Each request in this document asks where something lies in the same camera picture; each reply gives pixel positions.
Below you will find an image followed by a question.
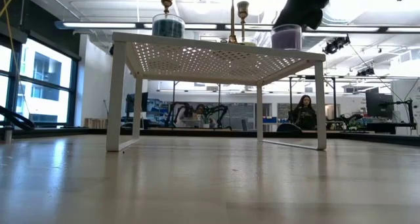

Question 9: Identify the white perforated metal shelf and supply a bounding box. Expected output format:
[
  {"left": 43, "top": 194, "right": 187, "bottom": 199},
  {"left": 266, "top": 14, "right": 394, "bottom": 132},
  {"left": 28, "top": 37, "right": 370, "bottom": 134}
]
[{"left": 105, "top": 32, "right": 328, "bottom": 152}]

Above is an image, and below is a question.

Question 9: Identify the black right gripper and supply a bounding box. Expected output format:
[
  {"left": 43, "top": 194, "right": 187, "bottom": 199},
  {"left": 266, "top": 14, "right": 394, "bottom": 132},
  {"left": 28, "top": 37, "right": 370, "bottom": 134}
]
[{"left": 272, "top": 0, "right": 333, "bottom": 30}]

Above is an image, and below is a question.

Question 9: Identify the black metal stand frame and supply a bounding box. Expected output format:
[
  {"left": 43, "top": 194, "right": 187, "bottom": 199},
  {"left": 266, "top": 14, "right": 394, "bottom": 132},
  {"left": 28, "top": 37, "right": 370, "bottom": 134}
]
[{"left": 288, "top": 74, "right": 337, "bottom": 133}]

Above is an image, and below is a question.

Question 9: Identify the black office chair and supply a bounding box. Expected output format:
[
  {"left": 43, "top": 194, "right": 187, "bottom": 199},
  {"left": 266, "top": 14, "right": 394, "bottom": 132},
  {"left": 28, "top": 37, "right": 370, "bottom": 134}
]
[{"left": 277, "top": 122, "right": 303, "bottom": 133}]

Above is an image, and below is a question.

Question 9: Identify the black track light cluster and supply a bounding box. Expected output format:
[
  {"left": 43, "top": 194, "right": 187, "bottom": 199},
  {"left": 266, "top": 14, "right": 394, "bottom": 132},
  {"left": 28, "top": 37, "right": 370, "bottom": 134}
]
[{"left": 322, "top": 35, "right": 351, "bottom": 56}]

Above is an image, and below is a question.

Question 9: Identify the large glass window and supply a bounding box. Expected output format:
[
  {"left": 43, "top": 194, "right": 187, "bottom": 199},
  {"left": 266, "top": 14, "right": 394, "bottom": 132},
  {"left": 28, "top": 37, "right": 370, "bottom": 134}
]
[{"left": 0, "top": 36, "right": 81, "bottom": 128}]

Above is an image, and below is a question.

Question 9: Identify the black computer monitor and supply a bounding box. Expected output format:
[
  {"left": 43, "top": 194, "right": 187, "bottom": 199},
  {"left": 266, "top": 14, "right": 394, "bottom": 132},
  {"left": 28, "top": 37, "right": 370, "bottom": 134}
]
[{"left": 366, "top": 87, "right": 394, "bottom": 120}]

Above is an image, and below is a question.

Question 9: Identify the round white ceiling lamp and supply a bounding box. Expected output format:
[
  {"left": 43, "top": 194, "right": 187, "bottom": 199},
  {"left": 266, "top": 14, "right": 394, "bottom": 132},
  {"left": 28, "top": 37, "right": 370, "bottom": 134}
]
[{"left": 192, "top": 0, "right": 211, "bottom": 15}]

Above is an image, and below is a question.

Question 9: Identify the black metal table frame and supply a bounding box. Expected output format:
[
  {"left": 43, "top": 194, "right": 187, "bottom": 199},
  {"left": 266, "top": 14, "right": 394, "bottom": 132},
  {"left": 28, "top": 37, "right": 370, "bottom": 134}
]
[{"left": 11, "top": 127, "right": 420, "bottom": 148}]

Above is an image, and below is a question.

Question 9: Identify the person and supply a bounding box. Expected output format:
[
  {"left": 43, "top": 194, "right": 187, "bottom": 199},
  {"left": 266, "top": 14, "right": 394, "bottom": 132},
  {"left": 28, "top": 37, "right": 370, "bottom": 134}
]
[
  {"left": 193, "top": 104, "right": 211, "bottom": 128},
  {"left": 291, "top": 95, "right": 318, "bottom": 131}
]

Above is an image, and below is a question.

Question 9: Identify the purple glass jar candle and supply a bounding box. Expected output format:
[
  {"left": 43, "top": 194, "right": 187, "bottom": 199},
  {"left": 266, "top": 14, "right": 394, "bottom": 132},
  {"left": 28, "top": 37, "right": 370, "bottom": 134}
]
[{"left": 270, "top": 23, "right": 303, "bottom": 51}]

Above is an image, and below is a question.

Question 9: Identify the small grey metal post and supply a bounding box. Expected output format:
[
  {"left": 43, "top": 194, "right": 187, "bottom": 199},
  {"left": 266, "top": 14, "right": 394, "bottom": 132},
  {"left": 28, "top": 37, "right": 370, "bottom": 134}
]
[{"left": 3, "top": 125, "right": 13, "bottom": 145}]

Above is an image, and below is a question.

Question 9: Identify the wooden block stack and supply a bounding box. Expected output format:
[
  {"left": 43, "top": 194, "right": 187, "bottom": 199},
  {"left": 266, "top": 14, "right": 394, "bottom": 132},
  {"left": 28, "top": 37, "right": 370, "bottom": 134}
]
[{"left": 83, "top": 118, "right": 109, "bottom": 129}]

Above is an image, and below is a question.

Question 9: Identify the long ceiling light strip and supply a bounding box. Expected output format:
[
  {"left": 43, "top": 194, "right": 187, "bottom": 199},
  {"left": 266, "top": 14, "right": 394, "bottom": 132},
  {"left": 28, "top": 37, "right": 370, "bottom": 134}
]
[{"left": 54, "top": 20, "right": 420, "bottom": 34}]

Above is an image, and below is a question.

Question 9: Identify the small black track light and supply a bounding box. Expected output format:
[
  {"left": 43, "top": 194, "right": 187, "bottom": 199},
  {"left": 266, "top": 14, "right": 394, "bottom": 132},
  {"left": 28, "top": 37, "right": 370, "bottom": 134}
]
[{"left": 356, "top": 67, "right": 376, "bottom": 78}]

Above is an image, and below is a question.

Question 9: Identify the thick black curved tube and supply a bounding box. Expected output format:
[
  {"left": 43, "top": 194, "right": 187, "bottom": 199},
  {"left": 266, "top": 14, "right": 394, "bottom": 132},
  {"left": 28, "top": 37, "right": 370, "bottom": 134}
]
[{"left": 0, "top": 104, "right": 36, "bottom": 131}]

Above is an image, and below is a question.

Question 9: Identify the thin yellow hanging cable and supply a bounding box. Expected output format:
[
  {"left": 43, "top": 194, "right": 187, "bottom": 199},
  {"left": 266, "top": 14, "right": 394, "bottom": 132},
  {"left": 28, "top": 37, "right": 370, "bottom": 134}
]
[{"left": 0, "top": 0, "right": 32, "bottom": 120}]

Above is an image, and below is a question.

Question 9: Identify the dark background monitor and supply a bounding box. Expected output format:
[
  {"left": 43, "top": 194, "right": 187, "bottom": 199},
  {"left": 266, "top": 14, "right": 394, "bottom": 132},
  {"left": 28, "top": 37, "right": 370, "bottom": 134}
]
[{"left": 125, "top": 91, "right": 149, "bottom": 115}]

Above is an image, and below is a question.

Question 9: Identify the blue glass jar candle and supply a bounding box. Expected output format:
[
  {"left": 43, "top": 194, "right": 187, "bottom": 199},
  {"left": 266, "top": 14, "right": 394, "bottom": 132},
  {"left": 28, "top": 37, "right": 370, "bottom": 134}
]
[{"left": 152, "top": 12, "right": 186, "bottom": 39}]

